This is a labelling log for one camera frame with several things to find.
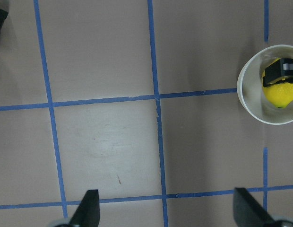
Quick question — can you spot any yellow lemon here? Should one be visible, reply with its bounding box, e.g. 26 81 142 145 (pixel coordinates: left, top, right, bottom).
262 72 293 109

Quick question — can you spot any white ceramic bowl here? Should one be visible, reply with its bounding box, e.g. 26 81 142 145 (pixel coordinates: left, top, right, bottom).
237 44 293 125

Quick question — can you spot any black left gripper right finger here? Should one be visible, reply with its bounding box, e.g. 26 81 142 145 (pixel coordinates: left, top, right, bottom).
233 188 279 227

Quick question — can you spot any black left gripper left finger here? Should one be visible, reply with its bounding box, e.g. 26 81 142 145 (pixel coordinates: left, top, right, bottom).
69 190 100 227

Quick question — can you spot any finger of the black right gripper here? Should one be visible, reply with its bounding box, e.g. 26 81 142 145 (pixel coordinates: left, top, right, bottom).
263 58 293 87

